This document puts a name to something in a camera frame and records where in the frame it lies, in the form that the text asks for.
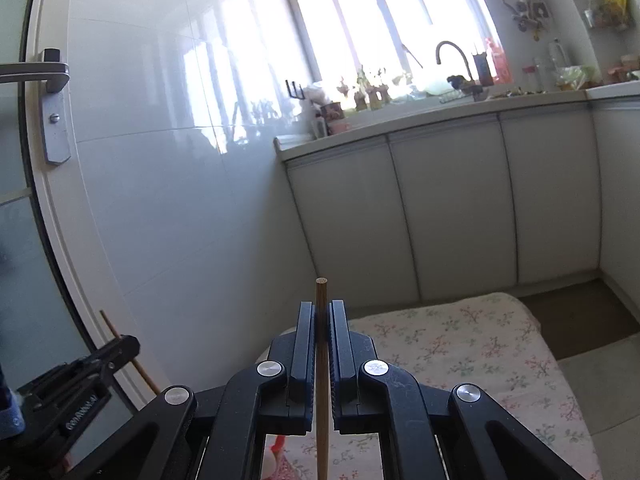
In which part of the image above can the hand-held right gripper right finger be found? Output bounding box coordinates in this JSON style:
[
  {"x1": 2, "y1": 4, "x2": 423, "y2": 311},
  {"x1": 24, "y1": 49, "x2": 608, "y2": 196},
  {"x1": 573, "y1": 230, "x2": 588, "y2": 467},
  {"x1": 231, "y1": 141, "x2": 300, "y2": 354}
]
[{"x1": 329, "y1": 301, "x2": 586, "y2": 480}]

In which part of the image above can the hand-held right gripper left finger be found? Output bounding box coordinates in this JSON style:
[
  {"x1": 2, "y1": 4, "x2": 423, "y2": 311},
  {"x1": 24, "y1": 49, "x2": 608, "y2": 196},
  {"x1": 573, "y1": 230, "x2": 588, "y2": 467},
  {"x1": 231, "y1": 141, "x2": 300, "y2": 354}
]
[{"x1": 75, "y1": 301, "x2": 318, "y2": 480}]

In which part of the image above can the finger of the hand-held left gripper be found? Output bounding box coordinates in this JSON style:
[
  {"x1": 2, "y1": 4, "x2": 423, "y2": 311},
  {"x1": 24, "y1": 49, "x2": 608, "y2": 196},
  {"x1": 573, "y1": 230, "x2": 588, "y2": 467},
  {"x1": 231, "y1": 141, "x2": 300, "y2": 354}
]
[{"x1": 75, "y1": 334, "x2": 142, "y2": 392}]

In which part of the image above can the single wooden chopstick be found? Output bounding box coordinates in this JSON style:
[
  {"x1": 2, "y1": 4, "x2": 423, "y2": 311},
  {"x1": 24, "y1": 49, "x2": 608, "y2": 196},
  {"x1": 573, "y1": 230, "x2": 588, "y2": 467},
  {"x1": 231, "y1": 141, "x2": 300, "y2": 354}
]
[
  {"x1": 315, "y1": 278, "x2": 331, "y2": 480},
  {"x1": 99, "y1": 310, "x2": 160, "y2": 395}
]

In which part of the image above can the white cabinet door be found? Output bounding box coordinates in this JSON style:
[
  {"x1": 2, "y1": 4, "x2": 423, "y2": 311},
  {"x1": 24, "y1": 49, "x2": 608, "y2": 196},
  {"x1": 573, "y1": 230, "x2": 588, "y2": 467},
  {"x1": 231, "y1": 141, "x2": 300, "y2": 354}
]
[
  {"x1": 591, "y1": 96, "x2": 640, "y2": 333},
  {"x1": 500, "y1": 106, "x2": 602, "y2": 287},
  {"x1": 388, "y1": 119, "x2": 519, "y2": 292},
  {"x1": 284, "y1": 134, "x2": 420, "y2": 307}
]

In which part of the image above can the white framed glass door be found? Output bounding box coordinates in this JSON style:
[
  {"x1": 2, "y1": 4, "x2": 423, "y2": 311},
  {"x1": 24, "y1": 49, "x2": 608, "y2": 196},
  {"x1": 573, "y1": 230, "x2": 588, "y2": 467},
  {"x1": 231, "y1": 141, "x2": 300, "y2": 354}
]
[{"x1": 0, "y1": 0, "x2": 168, "y2": 398}]

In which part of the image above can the floral tablecloth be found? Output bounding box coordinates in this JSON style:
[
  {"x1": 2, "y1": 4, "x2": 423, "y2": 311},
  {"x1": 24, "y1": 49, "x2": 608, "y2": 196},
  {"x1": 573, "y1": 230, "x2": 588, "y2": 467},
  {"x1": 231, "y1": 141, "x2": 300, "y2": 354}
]
[{"x1": 255, "y1": 291, "x2": 601, "y2": 480}]

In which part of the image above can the white kitchen countertop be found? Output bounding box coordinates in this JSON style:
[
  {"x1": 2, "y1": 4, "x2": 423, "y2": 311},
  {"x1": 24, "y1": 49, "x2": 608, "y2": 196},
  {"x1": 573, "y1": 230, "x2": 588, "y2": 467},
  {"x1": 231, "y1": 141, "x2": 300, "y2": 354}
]
[{"x1": 273, "y1": 77, "x2": 640, "y2": 162}]

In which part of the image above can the dark utensil container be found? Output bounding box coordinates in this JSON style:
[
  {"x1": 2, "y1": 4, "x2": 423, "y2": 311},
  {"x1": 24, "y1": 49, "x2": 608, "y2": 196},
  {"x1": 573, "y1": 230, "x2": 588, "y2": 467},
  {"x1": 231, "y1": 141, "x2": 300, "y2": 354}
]
[{"x1": 472, "y1": 51, "x2": 496, "y2": 87}]

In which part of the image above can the curved metal faucet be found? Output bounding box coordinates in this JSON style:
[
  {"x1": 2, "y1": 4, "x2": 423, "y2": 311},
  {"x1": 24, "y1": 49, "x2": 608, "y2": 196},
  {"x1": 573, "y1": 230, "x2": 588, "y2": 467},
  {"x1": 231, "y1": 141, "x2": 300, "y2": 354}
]
[{"x1": 434, "y1": 41, "x2": 474, "y2": 87}]

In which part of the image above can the red plastic bottle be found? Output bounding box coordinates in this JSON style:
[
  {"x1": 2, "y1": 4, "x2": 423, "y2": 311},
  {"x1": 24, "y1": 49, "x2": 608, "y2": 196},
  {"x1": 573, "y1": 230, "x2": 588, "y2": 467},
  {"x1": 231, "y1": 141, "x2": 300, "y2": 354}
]
[{"x1": 487, "y1": 37, "x2": 514, "y2": 85}]

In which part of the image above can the kitchen window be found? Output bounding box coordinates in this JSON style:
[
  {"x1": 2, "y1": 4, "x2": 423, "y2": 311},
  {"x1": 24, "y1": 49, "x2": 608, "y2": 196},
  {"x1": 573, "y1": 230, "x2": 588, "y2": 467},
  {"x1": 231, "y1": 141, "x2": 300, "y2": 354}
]
[{"x1": 279, "y1": 0, "x2": 502, "y2": 97}]

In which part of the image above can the bag of green vegetables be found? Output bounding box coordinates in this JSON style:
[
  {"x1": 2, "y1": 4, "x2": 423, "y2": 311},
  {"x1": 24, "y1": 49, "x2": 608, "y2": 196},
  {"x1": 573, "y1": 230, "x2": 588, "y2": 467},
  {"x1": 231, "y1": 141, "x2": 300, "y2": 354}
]
[{"x1": 556, "y1": 65, "x2": 601, "y2": 92}]

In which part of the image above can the clear plastic bottle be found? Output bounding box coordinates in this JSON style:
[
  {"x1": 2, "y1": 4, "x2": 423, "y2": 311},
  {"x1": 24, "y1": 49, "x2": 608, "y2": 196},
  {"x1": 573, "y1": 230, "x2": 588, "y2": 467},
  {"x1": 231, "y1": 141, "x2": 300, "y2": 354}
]
[{"x1": 549, "y1": 39, "x2": 569, "y2": 87}]

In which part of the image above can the yellow snack package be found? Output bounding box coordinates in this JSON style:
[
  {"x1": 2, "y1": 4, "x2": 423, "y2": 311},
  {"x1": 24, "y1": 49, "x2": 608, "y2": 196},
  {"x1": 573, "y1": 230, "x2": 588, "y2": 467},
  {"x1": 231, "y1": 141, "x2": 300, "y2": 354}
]
[{"x1": 602, "y1": 0, "x2": 632, "y2": 29}]

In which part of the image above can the silver door handle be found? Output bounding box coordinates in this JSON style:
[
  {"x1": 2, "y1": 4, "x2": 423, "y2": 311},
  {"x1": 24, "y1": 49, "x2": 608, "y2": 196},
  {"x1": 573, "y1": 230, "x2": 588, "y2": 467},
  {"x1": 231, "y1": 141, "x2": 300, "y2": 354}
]
[{"x1": 0, "y1": 48, "x2": 71, "y2": 166}]

